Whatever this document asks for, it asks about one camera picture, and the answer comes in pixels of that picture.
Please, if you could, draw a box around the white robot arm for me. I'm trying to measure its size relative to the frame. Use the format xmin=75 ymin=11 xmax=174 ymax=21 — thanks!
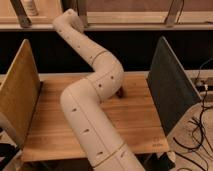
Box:
xmin=53 ymin=9 xmax=145 ymax=171

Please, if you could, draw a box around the middle metal shelf bracket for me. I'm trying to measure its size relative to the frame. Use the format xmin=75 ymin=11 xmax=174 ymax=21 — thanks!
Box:
xmin=77 ymin=0 xmax=88 ymax=27

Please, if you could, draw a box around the black cables bundle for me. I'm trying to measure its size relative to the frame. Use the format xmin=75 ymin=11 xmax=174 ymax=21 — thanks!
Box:
xmin=172 ymin=56 xmax=213 ymax=171

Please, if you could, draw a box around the metal shelf bracket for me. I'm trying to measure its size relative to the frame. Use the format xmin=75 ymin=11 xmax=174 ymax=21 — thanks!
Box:
xmin=10 ymin=0 xmax=31 ymax=28
xmin=164 ymin=0 xmax=182 ymax=27
xmin=77 ymin=0 xmax=88 ymax=27

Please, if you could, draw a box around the right metal shelf bracket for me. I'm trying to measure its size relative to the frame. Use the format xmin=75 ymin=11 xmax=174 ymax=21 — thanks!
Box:
xmin=164 ymin=0 xmax=182 ymax=27

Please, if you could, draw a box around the tan wooden side panel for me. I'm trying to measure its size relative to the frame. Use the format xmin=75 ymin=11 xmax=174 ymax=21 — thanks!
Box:
xmin=0 ymin=39 xmax=41 ymax=147

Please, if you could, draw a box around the left metal shelf bracket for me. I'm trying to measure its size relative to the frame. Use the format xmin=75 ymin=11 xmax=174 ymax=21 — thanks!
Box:
xmin=10 ymin=0 xmax=31 ymax=28

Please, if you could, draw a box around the dark grey side panel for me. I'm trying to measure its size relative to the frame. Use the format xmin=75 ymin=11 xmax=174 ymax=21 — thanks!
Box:
xmin=147 ymin=36 xmax=201 ymax=136

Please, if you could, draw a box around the power strip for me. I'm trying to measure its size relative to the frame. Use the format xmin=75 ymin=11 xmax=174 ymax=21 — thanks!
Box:
xmin=195 ymin=78 xmax=213 ymax=91

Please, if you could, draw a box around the brown bottle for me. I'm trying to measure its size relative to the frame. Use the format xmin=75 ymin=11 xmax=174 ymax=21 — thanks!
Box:
xmin=116 ymin=87 xmax=124 ymax=98

